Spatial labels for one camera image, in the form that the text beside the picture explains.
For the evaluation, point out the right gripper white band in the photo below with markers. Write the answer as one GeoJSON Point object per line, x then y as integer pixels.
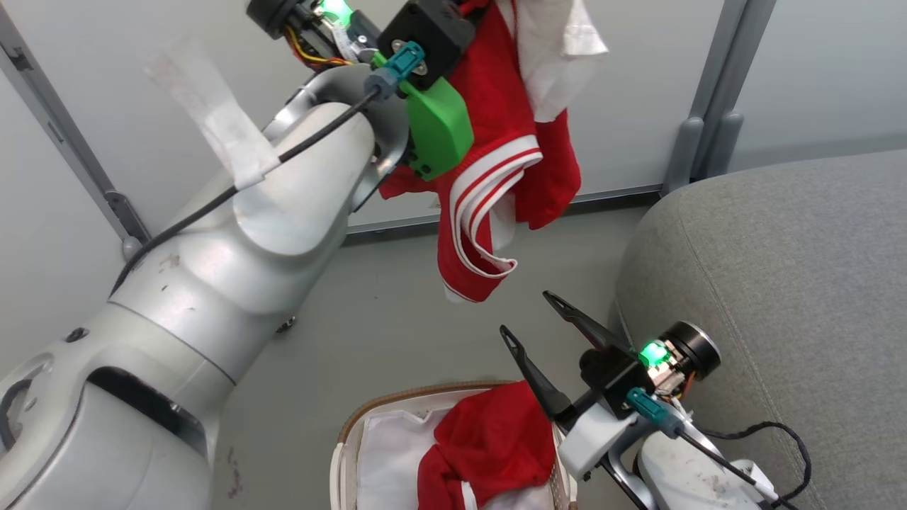
{"type": "Point", "coordinates": [609, 382]}

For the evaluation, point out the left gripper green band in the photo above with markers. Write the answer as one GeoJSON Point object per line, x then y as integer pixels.
{"type": "Point", "coordinates": [432, 35]}

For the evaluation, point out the red jersey with white lining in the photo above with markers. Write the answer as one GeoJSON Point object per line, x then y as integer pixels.
{"type": "Point", "coordinates": [496, 106]}

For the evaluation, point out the red white-striped garment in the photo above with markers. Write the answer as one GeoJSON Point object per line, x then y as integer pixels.
{"type": "Point", "coordinates": [489, 439]}

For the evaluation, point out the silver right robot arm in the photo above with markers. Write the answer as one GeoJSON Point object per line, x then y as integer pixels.
{"type": "Point", "coordinates": [673, 471]}

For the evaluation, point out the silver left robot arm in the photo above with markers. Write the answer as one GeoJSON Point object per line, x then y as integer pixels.
{"type": "Point", "coordinates": [212, 269]}

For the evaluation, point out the white basket liner bag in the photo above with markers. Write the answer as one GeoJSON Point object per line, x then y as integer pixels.
{"type": "Point", "coordinates": [390, 460]}

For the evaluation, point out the white laundry basket brown rim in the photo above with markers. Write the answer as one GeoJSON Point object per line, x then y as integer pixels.
{"type": "Point", "coordinates": [346, 464]}

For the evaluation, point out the translucent white tape strip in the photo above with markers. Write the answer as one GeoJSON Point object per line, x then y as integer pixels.
{"type": "Point", "coordinates": [241, 152]}

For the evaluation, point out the grey fabric sofa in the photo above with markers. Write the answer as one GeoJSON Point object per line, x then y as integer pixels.
{"type": "Point", "coordinates": [779, 283]}

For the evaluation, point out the black caster wheel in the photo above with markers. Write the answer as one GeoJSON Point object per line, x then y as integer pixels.
{"type": "Point", "coordinates": [286, 324]}

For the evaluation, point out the grey partition bottom rail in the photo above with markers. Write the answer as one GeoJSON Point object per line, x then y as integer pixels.
{"type": "Point", "coordinates": [397, 225]}

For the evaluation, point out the grey double partition post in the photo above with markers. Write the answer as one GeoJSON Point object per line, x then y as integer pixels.
{"type": "Point", "coordinates": [708, 127]}

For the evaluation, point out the grey slanted partition post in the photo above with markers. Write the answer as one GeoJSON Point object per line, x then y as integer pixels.
{"type": "Point", "coordinates": [64, 134]}

